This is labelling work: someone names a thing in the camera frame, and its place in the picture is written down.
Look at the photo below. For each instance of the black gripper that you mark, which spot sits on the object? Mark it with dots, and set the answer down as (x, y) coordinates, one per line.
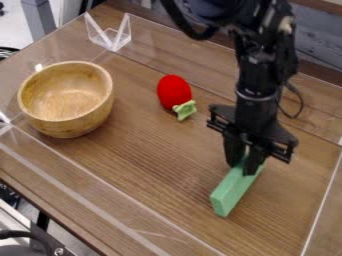
(249, 125)

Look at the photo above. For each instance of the green rectangular stick block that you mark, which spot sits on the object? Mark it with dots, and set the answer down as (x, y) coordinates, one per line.
(231, 189)

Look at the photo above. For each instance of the brown wooden bowl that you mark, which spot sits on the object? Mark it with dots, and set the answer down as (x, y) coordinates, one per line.
(67, 98)

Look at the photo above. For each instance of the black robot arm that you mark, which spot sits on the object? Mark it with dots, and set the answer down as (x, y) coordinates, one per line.
(262, 25)

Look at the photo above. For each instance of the red plush strawberry toy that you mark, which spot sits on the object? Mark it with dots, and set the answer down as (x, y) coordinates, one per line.
(175, 96)

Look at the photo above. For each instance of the black table leg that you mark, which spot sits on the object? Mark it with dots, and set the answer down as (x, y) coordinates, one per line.
(43, 221)

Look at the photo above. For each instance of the clear acrylic corner bracket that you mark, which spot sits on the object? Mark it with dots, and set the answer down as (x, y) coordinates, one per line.
(108, 38)

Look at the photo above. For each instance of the grey post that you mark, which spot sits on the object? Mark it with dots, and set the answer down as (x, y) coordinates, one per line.
(39, 16)

